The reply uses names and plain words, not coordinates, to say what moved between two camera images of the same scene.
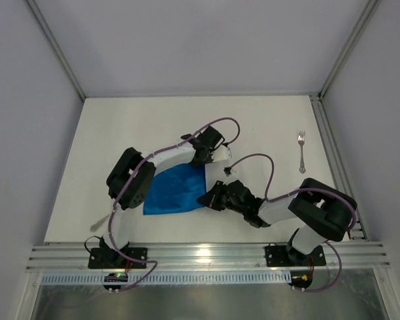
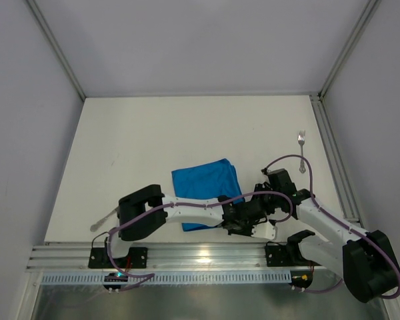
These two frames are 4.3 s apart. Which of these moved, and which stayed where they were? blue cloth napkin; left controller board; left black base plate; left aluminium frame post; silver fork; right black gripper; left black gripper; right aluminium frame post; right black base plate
Moved: left black gripper; right black gripper; blue cloth napkin
Stayed: left controller board; right aluminium frame post; left black base plate; left aluminium frame post; right black base plate; silver fork
